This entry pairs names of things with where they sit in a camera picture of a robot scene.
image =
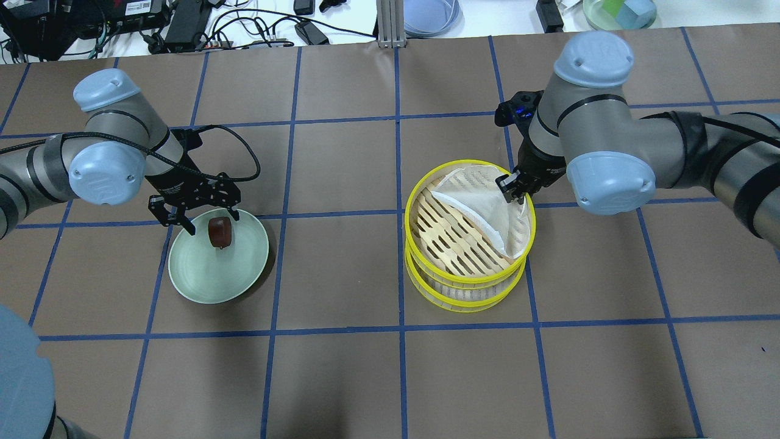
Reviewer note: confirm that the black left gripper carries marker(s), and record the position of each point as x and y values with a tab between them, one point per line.
172	181

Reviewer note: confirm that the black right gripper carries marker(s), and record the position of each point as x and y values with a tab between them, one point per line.
541	164

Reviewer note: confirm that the brown steamed bun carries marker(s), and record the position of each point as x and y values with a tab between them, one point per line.
219	231

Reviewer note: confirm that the white steamer cloth liner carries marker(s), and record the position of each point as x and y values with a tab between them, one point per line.
473	192

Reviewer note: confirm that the yellow bamboo steamer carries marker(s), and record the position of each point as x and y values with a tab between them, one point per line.
448	246
460	299

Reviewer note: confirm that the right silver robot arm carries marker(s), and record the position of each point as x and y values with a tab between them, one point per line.
580	127

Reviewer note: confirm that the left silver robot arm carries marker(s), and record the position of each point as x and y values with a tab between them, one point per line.
124	144

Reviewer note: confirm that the light green plate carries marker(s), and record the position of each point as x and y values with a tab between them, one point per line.
207	275

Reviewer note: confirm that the clear green bowl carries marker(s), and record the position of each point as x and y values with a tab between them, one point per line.
598	20

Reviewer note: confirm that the green sponge block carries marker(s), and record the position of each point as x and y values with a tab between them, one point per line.
612	8

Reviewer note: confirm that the blue sponge block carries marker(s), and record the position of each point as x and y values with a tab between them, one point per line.
637	14

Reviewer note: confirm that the blue plate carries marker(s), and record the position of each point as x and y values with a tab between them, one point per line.
429	18

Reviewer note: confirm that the black power adapter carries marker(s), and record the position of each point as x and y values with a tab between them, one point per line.
310	34

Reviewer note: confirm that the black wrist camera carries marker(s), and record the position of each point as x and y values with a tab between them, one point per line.
518	110

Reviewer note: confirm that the aluminium frame post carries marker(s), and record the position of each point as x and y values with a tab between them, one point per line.
390	24

